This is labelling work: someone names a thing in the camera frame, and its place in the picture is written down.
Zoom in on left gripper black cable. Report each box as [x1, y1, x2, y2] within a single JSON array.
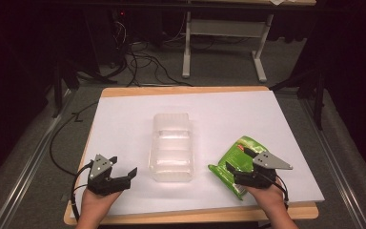
[[70, 161, 93, 222]]

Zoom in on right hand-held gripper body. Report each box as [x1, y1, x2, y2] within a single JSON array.
[[233, 151, 294, 191]]

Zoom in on white desk frame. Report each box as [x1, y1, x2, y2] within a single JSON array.
[[181, 10, 275, 84]]

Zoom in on white board sheet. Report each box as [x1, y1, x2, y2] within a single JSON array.
[[70, 90, 326, 219]]

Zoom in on wooden table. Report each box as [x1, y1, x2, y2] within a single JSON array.
[[63, 85, 319, 226]]

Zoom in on metal floor rail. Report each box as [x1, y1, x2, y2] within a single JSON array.
[[298, 94, 366, 229], [0, 89, 77, 229]]

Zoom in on black tripod stand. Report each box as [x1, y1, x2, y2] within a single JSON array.
[[268, 63, 328, 132], [51, 56, 118, 119]]

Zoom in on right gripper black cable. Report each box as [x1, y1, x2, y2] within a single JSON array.
[[259, 171, 291, 210]]

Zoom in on clear plastic tray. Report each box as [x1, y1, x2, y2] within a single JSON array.
[[148, 112, 194, 183]]

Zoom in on tangle of black cables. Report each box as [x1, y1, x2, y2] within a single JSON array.
[[108, 12, 194, 88]]

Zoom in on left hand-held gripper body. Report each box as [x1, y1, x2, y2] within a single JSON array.
[[87, 154, 132, 196]]

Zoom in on person's right hand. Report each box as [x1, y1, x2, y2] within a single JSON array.
[[245, 177, 288, 220]]

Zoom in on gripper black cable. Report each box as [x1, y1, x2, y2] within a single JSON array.
[[259, 171, 291, 210], [70, 161, 93, 222]]

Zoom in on black floor cable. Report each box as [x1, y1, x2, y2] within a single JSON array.
[[49, 100, 100, 177]]

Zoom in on green snack bag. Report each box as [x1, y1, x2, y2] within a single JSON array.
[[207, 135, 270, 201]]

